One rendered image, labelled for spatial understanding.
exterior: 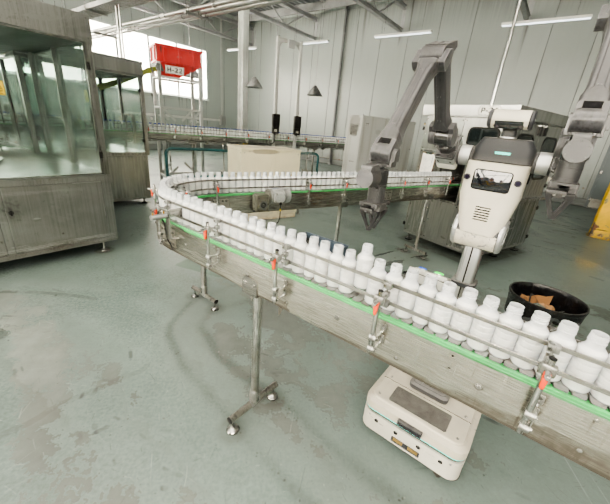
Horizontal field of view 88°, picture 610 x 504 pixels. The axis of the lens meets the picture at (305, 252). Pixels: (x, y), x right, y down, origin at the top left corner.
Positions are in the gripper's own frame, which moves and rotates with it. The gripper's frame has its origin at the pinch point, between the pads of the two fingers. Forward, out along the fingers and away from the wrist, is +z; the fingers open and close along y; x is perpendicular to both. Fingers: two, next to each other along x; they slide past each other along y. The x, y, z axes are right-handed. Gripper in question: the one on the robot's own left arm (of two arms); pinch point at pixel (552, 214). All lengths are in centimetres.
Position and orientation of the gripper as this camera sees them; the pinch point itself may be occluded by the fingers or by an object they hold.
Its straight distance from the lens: 113.5
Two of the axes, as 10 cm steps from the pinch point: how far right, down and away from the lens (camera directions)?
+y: 6.2, -2.3, 7.5
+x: -7.8, -2.8, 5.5
